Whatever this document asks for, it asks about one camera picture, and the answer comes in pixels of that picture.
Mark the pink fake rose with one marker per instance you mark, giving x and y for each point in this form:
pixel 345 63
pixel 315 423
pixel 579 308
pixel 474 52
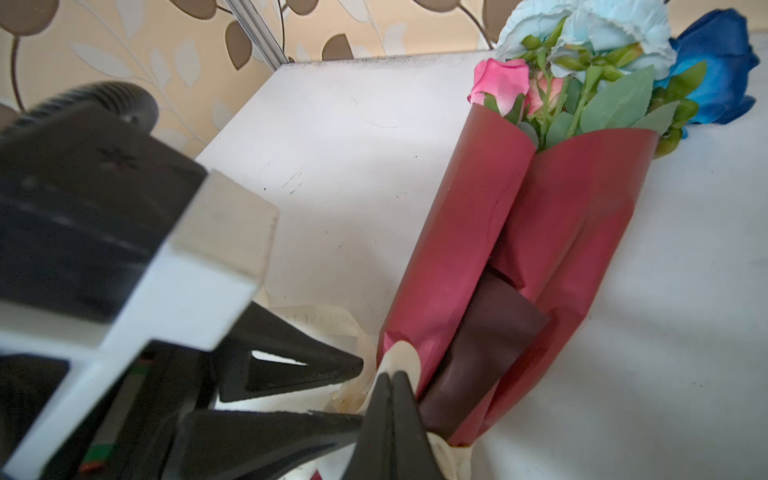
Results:
pixel 543 96

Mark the dark red wrapping paper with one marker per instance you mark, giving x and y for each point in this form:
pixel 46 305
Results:
pixel 508 264

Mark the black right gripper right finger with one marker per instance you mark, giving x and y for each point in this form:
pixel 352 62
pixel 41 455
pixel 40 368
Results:
pixel 413 456

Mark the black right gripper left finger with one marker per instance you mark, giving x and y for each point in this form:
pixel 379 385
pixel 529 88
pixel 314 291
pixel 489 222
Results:
pixel 372 458

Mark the magenta fake rose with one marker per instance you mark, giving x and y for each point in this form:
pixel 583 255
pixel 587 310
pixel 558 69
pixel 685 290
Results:
pixel 500 83

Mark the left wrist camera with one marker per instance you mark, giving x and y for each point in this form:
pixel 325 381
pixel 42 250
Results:
pixel 110 240

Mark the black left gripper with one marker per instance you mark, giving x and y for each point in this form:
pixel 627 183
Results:
pixel 130 431

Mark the light blue fake rose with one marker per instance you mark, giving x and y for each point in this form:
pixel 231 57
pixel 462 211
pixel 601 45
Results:
pixel 613 57

